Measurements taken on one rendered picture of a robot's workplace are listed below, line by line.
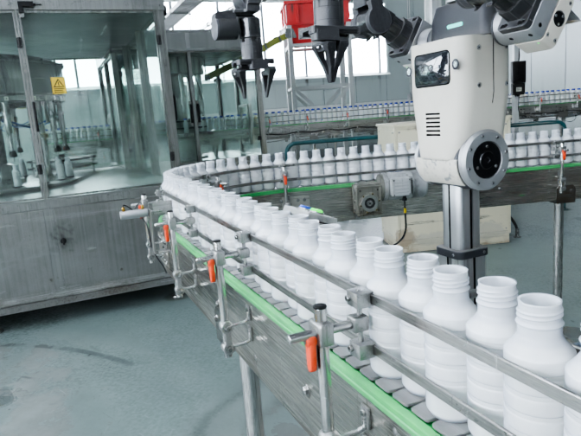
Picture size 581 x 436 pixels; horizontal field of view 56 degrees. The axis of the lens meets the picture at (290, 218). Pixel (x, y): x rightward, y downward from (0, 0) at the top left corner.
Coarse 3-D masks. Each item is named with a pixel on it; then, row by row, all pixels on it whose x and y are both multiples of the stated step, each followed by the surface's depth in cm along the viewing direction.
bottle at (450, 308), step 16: (448, 272) 60; (464, 272) 57; (432, 288) 59; (448, 288) 57; (464, 288) 58; (432, 304) 59; (448, 304) 58; (464, 304) 58; (432, 320) 58; (448, 320) 57; (464, 320) 57; (432, 336) 58; (464, 336) 57; (432, 352) 59; (448, 352) 58; (432, 368) 59; (448, 368) 58; (464, 368) 58; (448, 384) 58; (464, 384) 58; (432, 400) 60; (464, 400) 58; (448, 416) 59; (464, 416) 59
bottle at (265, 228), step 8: (264, 208) 108; (272, 208) 108; (264, 216) 105; (264, 224) 106; (256, 232) 107; (264, 232) 105; (264, 248) 105; (264, 256) 106; (264, 264) 106; (264, 272) 106; (264, 280) 107; (264, 288) 107
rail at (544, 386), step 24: (264, 240) 102; (312, 264) 84; (312, 312) 86; (408, 312) 61; (456, 336) 54; (384, 360) 68; (480, 360) 51; (504, 360) 48; (432, 384) 59; (528, 384) 46; (552, 384) 44; (456, 408) 56; (576, 408) 42; (504, 432) 50
